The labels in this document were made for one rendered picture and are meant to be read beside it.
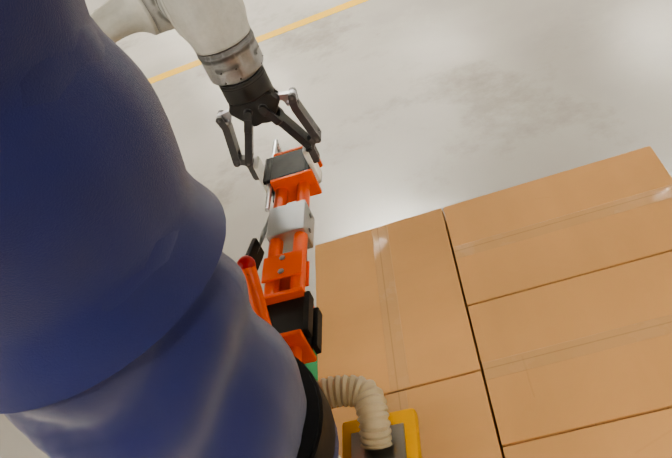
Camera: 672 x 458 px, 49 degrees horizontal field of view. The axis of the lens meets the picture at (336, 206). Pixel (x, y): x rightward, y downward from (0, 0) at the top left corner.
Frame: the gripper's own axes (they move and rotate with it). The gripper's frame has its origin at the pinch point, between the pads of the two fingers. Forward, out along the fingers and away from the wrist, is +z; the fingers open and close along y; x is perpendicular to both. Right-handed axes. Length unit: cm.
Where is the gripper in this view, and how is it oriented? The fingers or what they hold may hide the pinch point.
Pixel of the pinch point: (289, 173)
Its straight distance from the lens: 123.6
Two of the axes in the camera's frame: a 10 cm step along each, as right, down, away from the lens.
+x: 0.1, -6.3, 7.8
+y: 9.4, -2.6, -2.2
